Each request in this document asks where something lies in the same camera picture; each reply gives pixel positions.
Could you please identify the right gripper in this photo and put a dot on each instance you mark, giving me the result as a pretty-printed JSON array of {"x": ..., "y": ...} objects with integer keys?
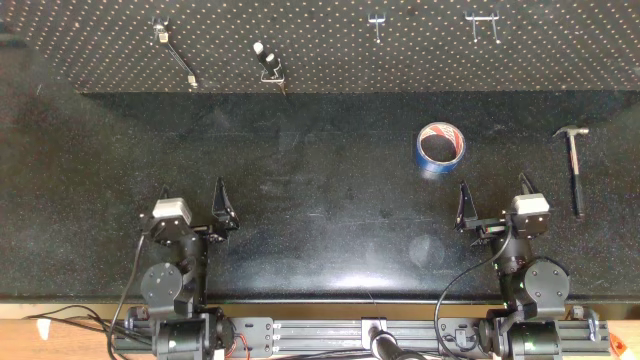
[{"x": 492, "y": 225}]

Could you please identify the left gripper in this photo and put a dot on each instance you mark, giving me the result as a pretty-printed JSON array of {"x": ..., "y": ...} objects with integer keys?
[{"x": 172, "y": 231}]

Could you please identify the roll of blue tape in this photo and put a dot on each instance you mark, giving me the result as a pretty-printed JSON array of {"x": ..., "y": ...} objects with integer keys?
[{"x": 425, "y": 159}]

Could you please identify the hammer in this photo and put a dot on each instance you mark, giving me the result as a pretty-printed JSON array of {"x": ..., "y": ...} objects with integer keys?
[{"x": 575, "y": 160}]

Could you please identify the wrench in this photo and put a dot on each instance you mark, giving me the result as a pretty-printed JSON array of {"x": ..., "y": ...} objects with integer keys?
[{"x": 176, "y": 56}]

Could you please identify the black and white pliers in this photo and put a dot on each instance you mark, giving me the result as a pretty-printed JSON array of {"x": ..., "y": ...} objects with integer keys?
[{"x": 267, "y": 61}]

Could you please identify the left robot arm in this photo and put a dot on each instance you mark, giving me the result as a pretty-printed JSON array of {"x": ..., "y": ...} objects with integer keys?
[{"x": 172, "y": 290}]

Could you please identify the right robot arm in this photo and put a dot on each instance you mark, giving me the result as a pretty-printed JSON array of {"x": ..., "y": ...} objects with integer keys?
[{"x": 542, "y": 287}]

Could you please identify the black pegboard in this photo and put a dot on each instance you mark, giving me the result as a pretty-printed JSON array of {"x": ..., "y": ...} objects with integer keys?
[{"x": 320, "y": 45}]

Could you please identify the orange plastic piece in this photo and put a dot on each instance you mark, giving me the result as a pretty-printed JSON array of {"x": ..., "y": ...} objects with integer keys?
[{"x": 619, "y": 346}]

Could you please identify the white tape piece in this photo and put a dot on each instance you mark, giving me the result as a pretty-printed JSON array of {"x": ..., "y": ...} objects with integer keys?
[{"x": 44, "y": 328}]

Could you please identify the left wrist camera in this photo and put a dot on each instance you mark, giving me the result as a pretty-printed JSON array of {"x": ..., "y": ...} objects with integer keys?
[{"x": 172, "y": 210}]

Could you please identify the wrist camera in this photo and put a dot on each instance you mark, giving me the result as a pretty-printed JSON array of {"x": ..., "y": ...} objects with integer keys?
[
  {"x": 172, "y": 210},
  {"x": 529, "y": 203}
]

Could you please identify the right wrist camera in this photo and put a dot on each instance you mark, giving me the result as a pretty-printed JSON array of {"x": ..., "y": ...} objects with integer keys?
[{"x": 529, "y": 203}]

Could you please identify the mounting rail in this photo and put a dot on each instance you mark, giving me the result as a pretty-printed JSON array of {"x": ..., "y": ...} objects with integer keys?
[{"x": 320, "y": 337}]

